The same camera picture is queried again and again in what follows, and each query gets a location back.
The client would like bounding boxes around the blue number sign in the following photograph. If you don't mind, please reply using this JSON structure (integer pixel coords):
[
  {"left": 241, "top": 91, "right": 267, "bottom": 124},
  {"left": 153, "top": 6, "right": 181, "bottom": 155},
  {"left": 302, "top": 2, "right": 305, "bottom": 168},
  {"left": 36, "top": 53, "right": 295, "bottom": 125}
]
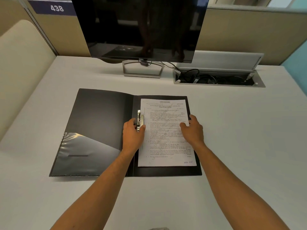
[{"left": 27, "top": 0, "right": 77, "bottom": 16}]

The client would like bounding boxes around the black computer monitor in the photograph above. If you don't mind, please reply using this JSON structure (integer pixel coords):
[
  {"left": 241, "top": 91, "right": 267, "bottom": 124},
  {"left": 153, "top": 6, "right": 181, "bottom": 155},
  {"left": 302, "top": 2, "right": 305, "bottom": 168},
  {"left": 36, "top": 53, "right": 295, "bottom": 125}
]
[{"left": 71, "top": 0, "right": 210, "bottom": 64}]

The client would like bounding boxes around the beige cubicle partition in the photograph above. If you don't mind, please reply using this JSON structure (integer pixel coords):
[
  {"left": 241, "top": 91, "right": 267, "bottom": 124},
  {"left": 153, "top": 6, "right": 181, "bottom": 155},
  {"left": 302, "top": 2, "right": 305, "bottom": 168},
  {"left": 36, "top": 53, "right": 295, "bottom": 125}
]
[{"left": 0, "top": 0, "right": 307, "bottom": 66}]

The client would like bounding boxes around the person's left forearm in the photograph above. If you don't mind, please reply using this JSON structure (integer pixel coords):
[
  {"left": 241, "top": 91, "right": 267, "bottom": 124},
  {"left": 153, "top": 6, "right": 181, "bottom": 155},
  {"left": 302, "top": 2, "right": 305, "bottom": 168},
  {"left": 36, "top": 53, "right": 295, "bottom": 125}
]
[{"left": 49, "top": 149, "right": 140, "bottom": 230}]

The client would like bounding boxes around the grey cable box lid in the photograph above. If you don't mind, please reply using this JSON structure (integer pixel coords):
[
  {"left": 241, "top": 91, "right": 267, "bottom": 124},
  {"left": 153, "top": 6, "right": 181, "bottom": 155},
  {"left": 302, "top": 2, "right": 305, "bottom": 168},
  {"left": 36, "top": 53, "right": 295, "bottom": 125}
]
[{"left": 176, "top": 51, "right": 264, "bottom": 71}]

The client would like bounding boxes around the teal partition panel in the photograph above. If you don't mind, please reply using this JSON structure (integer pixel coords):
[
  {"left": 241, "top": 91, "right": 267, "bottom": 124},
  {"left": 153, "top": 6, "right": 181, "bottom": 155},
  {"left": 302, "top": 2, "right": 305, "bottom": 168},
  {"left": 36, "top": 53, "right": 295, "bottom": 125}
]
[{"left": 281, "top": 40, "right": 307, "bottom": 96}]

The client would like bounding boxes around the printed white paper sheet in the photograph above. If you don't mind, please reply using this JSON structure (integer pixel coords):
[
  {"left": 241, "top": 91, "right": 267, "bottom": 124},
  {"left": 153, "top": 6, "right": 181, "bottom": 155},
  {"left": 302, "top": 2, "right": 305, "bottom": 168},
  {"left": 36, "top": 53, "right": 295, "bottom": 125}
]
[{"left": 138, "top": 99, "right": 197, "bottom": 167}]

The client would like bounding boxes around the cream padded side panel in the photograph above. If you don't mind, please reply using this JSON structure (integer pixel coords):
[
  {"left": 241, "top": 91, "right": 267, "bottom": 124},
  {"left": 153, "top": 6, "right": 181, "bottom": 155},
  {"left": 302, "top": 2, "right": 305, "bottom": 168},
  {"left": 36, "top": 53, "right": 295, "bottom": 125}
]
[{"left": 0, "top": 20, "right": 57, "bottom": 142}]

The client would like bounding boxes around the person's left hand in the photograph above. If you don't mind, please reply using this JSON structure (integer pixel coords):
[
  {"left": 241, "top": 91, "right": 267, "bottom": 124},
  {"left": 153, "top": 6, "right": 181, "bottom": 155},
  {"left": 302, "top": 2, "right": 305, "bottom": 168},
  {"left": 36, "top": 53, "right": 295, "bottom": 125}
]
[{"left": 121, "top": 118, "right": 146, "bottom": 155}]

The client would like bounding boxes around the person's right forearm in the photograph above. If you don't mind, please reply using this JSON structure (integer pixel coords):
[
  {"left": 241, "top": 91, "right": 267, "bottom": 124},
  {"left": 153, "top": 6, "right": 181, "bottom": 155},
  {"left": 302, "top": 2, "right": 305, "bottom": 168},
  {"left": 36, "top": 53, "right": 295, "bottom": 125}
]
[{"left": 191, "top": 142, "right": 292, "bottom": 230}]

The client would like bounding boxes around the person's right hand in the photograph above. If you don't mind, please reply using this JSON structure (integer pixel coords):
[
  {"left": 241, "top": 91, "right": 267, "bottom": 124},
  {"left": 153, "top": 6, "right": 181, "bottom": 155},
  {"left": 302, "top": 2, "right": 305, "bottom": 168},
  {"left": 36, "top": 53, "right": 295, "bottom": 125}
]
[{"left": 180, "top": 114, "right": 204, "bottom": 148}]

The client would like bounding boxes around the silver monitor stand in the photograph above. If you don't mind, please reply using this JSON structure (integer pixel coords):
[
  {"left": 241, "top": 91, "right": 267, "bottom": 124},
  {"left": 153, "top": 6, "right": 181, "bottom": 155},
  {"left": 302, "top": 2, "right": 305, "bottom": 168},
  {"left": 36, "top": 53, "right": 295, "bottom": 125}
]
[{"left": 122, "top": 60, "right": 165, "bottom": 78}]

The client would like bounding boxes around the grey desk cable box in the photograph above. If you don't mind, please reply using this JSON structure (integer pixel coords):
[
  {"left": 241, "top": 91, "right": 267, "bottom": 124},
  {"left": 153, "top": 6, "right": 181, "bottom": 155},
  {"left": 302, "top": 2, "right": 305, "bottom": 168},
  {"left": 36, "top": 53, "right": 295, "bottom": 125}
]
[{"left": 173, "top": 68, "right": 266, "bottom": 88}]

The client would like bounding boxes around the bundle of black cables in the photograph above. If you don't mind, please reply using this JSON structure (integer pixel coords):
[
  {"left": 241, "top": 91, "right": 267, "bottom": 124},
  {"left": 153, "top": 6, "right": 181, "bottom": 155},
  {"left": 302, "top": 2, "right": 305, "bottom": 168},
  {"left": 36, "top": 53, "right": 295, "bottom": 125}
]
[{"left": 182, "top": 69, "right": 250, "bottom": 85}]

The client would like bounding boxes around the black document folder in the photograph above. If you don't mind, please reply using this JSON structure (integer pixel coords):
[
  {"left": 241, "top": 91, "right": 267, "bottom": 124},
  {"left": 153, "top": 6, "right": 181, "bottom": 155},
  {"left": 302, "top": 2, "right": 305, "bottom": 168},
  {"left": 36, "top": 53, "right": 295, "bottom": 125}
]
[{"left": 49, "top": 88, "right": 202, "bottom": 177}]

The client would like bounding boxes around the black monitor cable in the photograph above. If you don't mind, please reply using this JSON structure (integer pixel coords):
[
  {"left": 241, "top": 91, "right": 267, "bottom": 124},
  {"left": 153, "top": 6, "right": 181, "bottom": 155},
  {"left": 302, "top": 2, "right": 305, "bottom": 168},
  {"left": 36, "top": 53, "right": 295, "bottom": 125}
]
[{"left": 140, "top": 60, "right": 180, "bottom": 70}]

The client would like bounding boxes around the metal folder clip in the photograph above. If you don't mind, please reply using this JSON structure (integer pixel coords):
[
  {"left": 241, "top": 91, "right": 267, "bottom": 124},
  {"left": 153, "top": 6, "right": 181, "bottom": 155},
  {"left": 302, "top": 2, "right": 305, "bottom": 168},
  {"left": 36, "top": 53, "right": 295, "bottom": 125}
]
[{"left": 136, "top": 110, "right": 145, "bottom": 132}]

